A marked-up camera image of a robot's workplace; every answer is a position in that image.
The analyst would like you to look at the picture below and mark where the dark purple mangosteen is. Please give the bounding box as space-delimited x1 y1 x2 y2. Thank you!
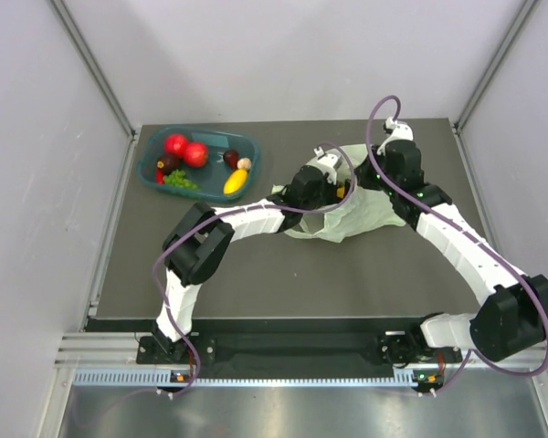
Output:
156 153 181 175

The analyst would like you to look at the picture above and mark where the purple cable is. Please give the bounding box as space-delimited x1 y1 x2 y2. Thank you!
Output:
152 141 358 398
367 94 548 398

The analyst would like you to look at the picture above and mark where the beige mushroom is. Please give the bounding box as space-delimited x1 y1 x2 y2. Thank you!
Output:
237 158 252 172

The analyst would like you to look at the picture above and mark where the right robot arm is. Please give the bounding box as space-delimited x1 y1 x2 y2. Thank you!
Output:
356 139 548 364

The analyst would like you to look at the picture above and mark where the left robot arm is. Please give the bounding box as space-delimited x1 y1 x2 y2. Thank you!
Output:
153 165 355 362

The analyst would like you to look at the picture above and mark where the teal plastic basket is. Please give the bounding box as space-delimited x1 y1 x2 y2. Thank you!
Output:
136 125 261 203

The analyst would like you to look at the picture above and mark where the red apple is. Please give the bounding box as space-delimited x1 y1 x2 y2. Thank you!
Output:
183 142 209 168

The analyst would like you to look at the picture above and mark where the right aluminium frame post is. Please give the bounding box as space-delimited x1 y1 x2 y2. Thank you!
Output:
452 0 541 135

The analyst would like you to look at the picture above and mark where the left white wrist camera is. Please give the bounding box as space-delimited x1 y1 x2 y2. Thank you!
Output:
311 146 343 185

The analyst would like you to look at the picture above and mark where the yellow lemon fruit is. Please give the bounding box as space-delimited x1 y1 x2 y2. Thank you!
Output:
223 169 248 195

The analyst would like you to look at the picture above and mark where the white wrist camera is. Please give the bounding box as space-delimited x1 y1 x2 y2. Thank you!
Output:
311 146 343 185
376 117 414 155

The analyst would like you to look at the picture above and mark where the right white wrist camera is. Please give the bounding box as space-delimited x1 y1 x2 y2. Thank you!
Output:
376 117 414 155

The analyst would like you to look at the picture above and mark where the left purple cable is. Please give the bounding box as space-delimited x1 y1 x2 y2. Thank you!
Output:
152 141 358 398

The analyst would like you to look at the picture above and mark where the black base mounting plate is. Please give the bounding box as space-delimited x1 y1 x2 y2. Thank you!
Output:
137 330 460 368

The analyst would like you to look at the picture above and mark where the left aluminium frame post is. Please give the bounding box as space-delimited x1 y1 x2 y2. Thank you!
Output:
49 0 138 138

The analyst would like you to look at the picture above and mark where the grey slotted cable duct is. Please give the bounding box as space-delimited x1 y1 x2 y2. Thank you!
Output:
72 369 417 388

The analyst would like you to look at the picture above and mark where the aluminium frame post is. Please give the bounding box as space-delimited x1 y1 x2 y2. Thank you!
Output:
49 0 138 138
452 0 541 135

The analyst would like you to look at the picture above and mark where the green grape bunch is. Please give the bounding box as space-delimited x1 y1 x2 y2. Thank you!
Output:
163 170 199 191

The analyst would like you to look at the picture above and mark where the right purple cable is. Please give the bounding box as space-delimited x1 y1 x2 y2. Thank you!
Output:
367 94 548 398

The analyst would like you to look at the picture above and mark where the green plastic bag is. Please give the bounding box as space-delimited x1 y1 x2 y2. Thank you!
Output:
271 143 406 243

